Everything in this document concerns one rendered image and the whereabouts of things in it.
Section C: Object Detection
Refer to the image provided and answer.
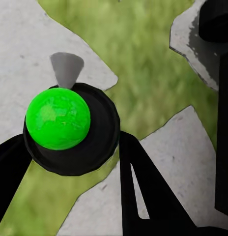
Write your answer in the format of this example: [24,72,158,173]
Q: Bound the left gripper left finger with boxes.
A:
[0,134,33,223]

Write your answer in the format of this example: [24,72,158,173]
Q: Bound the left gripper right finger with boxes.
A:
[118,131,202,236]

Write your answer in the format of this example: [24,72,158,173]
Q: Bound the insectifuge atomizer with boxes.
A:
[23,52,121,176]

